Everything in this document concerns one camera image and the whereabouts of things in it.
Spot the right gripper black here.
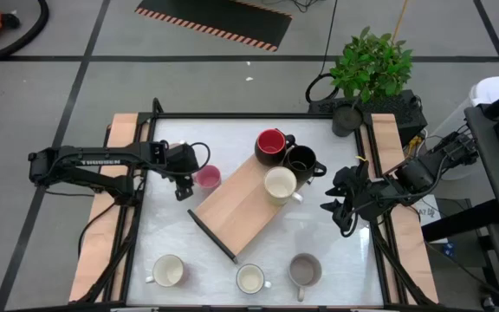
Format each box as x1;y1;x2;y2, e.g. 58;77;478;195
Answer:
320;161;381;237

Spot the pink mug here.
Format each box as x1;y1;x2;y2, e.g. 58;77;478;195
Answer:
192;164;223;190

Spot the all-black mug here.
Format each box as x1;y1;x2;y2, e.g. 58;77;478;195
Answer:
282;145;327;183

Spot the cream mug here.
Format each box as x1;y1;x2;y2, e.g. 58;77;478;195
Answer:
145;253;189;289
262;166;304;206

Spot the grey mug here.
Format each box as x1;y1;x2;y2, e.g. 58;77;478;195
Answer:
288;252;323;302

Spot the black mug with red inside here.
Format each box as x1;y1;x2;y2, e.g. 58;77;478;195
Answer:
254;127;296;167

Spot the white mug with blue rim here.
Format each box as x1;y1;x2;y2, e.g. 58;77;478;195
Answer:
235;263;272;296

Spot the light wooden side board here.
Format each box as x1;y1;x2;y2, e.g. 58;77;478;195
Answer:
370;113;440;304
68;113;140;303

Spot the white paper sheet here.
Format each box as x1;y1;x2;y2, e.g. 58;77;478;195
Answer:
413;193;444;244

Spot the green leafy plant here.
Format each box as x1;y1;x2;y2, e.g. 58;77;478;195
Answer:
329;26;414;104

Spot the black hazard-striped floor mat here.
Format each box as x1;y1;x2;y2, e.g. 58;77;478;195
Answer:
134;0;294;53

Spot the white waste bin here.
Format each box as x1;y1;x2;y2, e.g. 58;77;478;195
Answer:
431;75;499;181

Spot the yellow stick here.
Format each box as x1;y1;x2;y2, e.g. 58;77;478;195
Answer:
391;0;410;44

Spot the wooden tray with black handles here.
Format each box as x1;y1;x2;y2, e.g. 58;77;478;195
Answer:
187;153;315;264

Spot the black table frame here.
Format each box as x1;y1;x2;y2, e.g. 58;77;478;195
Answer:
75;97;432;312

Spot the black floor cable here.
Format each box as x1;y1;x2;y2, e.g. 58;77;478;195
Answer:
304;0;340;104

